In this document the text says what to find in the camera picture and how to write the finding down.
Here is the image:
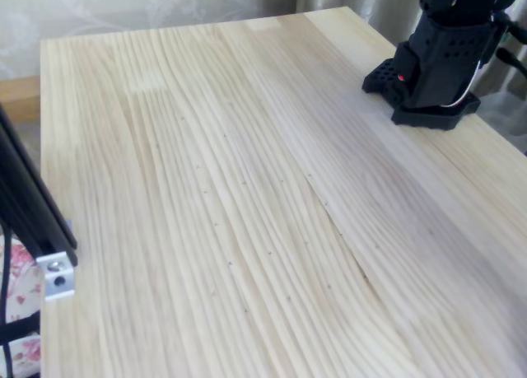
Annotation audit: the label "floral patterned cloth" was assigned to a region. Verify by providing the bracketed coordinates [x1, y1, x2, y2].
[0, 236, 44, 378]

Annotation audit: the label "red white servo wires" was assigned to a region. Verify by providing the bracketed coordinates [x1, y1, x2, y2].
[439, 60, 483, 109]

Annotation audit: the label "aluminium extrusion camera post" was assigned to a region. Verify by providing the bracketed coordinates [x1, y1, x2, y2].
[0, 101, 79, 268]

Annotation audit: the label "silver metal bracket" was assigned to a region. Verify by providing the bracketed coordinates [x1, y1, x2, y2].
[35, 252, 77, 303]

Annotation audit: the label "wooden frame beam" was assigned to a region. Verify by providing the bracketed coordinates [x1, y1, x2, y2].
[0, 76, 42, 122]

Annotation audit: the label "black power cable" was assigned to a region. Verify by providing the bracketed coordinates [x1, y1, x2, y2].
[493, 47, 527, 77]

